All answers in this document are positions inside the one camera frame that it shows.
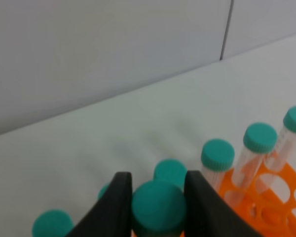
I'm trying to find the test tube with teal cap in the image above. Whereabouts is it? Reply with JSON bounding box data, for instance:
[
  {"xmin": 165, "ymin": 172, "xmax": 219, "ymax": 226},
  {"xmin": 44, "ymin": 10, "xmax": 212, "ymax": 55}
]
[{"xmin": 131, "ymin": 180, "xmax": 187, "ymax": 237}]

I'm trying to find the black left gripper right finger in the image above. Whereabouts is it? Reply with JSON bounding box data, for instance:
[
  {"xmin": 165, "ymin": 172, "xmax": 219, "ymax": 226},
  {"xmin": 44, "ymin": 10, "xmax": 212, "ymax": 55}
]
[{"xmin": 184, "ymin": 170, "xmax": 261, "ymax": 237}]

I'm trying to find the row tube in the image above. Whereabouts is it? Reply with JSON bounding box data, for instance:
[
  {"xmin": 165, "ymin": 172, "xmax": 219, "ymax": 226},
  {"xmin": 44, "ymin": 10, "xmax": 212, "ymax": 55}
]
[
  {"xmin": 32, "ymin": 209, "xmax": 74, "ymax": 237},
  {"xmin": 228, "ymin": 122, "xmax": 277, "ymax": 207},
  {"xmin": 153, "ymin": 159, "xmax": 187, "ymax": 190},
  {"xmin": 97, "ymin": 183, "xmax": 110, "ymax": 199},
  {"xmin": 256, "ymin": 106, "xmax": 296, "ymax": 194},
  {"xmin": 200, "ymin": 138, "xmax": 235, "ymax": 193}
]

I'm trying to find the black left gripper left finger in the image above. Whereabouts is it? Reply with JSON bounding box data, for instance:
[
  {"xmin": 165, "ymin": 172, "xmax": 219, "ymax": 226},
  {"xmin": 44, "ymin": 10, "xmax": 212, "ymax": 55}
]
[{"xmin": 67, "ymin": 172, "xmax": 133, "ymax": 237}]

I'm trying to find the orange test tube rack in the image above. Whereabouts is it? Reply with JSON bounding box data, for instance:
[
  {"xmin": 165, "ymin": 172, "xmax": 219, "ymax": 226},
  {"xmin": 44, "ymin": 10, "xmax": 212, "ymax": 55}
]
[{"xmin": 219, "ymin": 163, "xmax": 296, "ymax": 237}]

